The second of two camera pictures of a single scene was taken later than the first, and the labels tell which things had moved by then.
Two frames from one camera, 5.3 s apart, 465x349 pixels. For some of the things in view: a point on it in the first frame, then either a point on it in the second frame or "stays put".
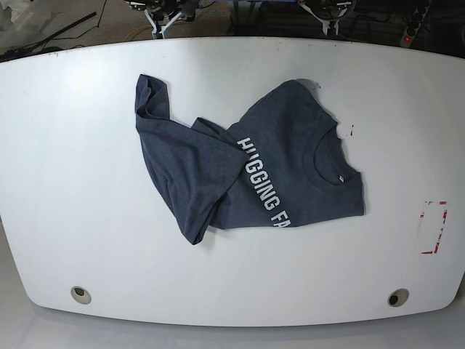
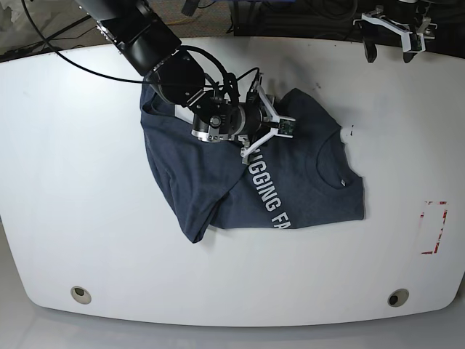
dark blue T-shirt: [280, 165] stays put
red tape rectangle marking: [439, 235] stays put
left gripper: [162, 13] → [219, 119]
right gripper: [330, 12] → [407, 17]
